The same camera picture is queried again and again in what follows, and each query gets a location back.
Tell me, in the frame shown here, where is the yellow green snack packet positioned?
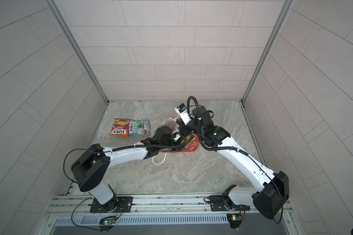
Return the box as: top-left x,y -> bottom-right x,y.
185,133 -> 195,147

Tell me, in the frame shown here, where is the red paper gift bag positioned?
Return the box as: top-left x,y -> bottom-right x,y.
152,118 -> 200,165

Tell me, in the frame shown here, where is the teal snack packet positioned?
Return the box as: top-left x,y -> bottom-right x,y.
128,119 -> 151,136

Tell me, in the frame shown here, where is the red orange Fox's candy bag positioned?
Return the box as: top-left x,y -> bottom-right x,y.
109,118 -> 130,137

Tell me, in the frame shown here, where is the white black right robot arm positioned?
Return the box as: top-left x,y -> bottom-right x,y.
175,104 -> 289,219

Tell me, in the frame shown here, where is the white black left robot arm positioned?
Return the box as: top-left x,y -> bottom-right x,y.
71,126 -> 188,212

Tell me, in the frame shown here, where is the right green circuit board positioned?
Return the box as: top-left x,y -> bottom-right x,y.
227,213 -> 243,229

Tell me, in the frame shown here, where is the green circuit board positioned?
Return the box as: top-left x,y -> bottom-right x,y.
99,216 -> 117,226
227,213 -> 243,229

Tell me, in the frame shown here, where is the left green circuit board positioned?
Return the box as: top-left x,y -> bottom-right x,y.
99,216 -> 117,226

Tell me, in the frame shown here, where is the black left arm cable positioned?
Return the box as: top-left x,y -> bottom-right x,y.
62,132 -> 189,231

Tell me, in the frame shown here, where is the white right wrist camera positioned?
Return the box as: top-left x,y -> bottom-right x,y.
175,103 -> 194,125

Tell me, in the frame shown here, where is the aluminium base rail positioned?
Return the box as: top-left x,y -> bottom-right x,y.
45,193 -> 234,216

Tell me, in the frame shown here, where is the aluminium corner post left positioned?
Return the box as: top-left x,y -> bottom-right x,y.
45,0 -> 109,105

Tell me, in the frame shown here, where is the aluminium corner post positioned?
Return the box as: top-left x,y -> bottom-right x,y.
242,0 -> 293,104
45,0 -> 109,105

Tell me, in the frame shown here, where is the aluminium corner post right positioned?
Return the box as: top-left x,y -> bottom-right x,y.
242,0 -> 293,104

